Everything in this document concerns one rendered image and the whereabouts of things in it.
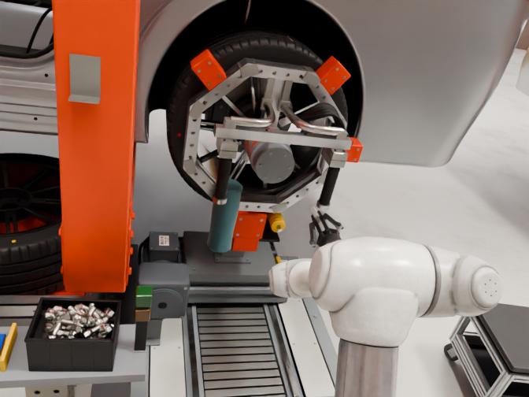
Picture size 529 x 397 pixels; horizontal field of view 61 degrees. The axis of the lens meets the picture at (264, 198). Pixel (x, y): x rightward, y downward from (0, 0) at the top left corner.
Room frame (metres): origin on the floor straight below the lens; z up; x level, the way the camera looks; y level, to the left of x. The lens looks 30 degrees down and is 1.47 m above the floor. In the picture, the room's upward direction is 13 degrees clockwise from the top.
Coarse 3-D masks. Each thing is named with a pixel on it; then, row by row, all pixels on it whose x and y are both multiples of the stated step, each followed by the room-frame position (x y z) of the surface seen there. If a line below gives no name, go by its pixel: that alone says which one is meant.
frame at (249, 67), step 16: (240, 64) 1.40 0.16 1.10; (256, 64) 1.38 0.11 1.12; (272, 64) 1.45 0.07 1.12; (288, 64) 1.48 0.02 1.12; (224, 80) 1.36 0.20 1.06; (240, 80) 1.37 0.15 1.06; (304, 80) 1.43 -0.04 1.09; (208, 96) 1.35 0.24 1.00; (320, 96) 1.46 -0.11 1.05; (192, 112) 1.33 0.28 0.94; (192, 128) 1.33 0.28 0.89; (192, 144) 1.38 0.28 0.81; (192, 160) 1.34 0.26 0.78; (320, 160) 1.52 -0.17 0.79; (192, 176) 1.34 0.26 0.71; (208, 176) 1.40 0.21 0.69; (304, 176) 1.52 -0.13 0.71; (320, 176) 1.48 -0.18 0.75; (208, 192) 1.36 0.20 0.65; (288, 192) 1.50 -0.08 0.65; (304, 192) 1.47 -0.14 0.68; (240, 208) 1.40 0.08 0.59; (256, 208) 1.42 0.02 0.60; (272, 208) 1.43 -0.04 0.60
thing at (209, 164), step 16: (256, 80) 1.50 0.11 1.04; (224, 96) 1.47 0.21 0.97; (240, 112) 1.49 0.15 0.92; (256, 112) 1.50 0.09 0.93; (304, 112) 1.57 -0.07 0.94; (208, 128) 1.45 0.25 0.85; (240, 144) 1.49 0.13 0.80; (208, 160) 1.46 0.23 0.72; (240, 160) 1.50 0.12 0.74; (304, 160) 1.61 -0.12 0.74; (240, 176) 1.59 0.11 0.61; (256, 176) 1.62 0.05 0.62; (288, 176) 1.58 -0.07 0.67; (256, 192) 1.50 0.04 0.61; (272, 192) 1.52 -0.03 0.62
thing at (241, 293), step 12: (180, 240) 1.70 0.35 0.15; (180, 252) 1.61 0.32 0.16; (276, 252) 1.75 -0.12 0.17; (276, 264) 1.67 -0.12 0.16; (192, 288) 1.41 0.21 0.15; (204, 288) 1.42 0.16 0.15; (216, 288) 1.44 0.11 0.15; (228, 288) 1.46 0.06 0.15; (240, 288) 1.47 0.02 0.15; (252, 288) 1.49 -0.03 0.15; (264, 288) 1.51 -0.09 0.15; (192, 300) 1.38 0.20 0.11; (204, 300) 1.40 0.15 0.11; (216, 300) 1.41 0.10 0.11; (228, 300) 1.43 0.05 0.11; (240, 300) 1.44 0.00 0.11; (252, 300) 1.46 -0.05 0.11; (264, 300) 1.48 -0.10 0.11; (276, 300) 1.49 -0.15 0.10
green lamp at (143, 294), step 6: (138, 288) 0.82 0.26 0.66; (144, 288) 0.82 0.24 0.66; (150, 288) 0.83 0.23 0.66; (138, 294) 0.80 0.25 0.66; (144, 294) 0.81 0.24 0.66; (150, 294) 0.81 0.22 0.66; (138, 300) 0.79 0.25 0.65; (144, 300) 0.80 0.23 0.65; (150, 300) 0.80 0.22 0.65; (138, 306) 0.79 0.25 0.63; (144, 306) 0.80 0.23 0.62
